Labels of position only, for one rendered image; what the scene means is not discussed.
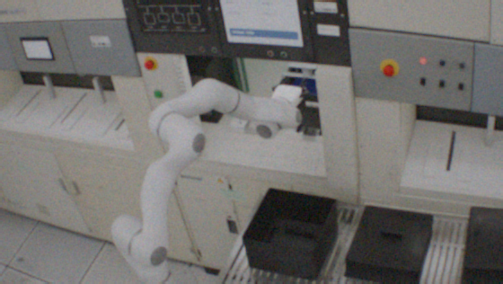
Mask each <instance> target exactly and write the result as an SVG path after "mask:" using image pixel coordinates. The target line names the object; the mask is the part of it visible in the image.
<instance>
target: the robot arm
mask: <svg viewBox="0 0 503 284"><path fill-rule="evenodd" d="M289 83H290V79H289V76H287V78H286V79H285V80H284V82H281V84H277V85H275V86H272V87H271V89H272V91H273V94H272V97H271V98H267V97H254V96H250V95H248V94H246V93H243V92H241V91H239V90H237V89H235V88H233V87H232V86H230V85H228V84H224V83H222V82H220V81H218V80H216V79H213V78H208V79H206V80H203V81H201V82H199V83H198V84H196V85H195V86H194V87H193V88H192V89H191V90H190V91H188V92H187V93H185V94H184V95H183V96H181V97H179V98H176V99H173V100H170V101H168V102H164V103H162V104H160V105H159V106H158V107H156V108H155V109H154V110H153V111H152V113H151V114H150V116H149V118H148V122H147V124H148V128H149V130H150V132H151V133H152V134H153V135H154V136H155V137H156V138H159V139H160V140H162V141H163V142H165V143H166V144H168V145H170V149H169V152H168V153H167V154H166V155H165V156H164V157H162V158H160V159H157V160H155V161H153V162H152V163H151V164H150V165H149V166H148V169H147V172H146V176H145V179H144V181H143V184H142V187H141V196H140V205H141V209H142V216H143V222H142V221H141V220H140V219H139V218H137V217H134V216H131V215H123V216H119V217H117V218H116V219H115V220H114V221H113V224H112V226H111V230H110V233H111V235H112V238H113V241H114V243H115V245H116V246H117V247H118V249H119V251H120V253H121V254H122V256H123V257H124V258H125V260H126V261H127V262H128V264H129V265H130V266H131V268H132V269H133V270H134V271H135V272H136V274H137V276H138V278H139V280H140V282H141V284H178V283H176V282H175V280H174V277H173V275H172V272H171V269H170V267H169V264H168V262H167V261H166V260H165V259H166V257H167V254H168V252H169V248H170V242H169V224H168V213H169V211H168V206H169V201H170V197H171V195H172V191H173V188H174V185H175V183H176V181H177V179H178V177H179V174H180V172H181V171H182V170H183V169H184V168H185V167H186V166H187V165H189V164H191V163H192V162H194V161H195V160H196V159H198V158H199V157H200V155H201V154H202V152H203V150H204V148H205V145H206V135H205V132H204V131H203V129H202V128H201V127H200V126H199V125H198V124H196V123H195V122H193V121H191V120H188V118H191V117H195V116H198V115H200V114H204V113H207V112H209V111H211V110H212V109H214V110H217V111H221V112H222V113H226V114H228V116H229V115H231V117H233V118H236V119H238V120H242V121H248V122H256V123H255V125H254V131H255V133H256V134H257V135H258V136H259V137H260V138H263V139H267V140H269V139H272V138H274V137H275V136H276V134H278V133H279V131H280V130H282V129H292V128H295V127H297V126H299V125H300V123H301V121H302V115H301V112H300V111H299V110H298V109H297V108H296V106H297V105H298V103H300V102H301V100H303V98H304V97H306V96H309V95H310V94H309V93H308V92H307V91H306V89H305V87H306V81H305V79H303V81H302V82H301V84H300V85H299V86H291V85H289Z"/></svg>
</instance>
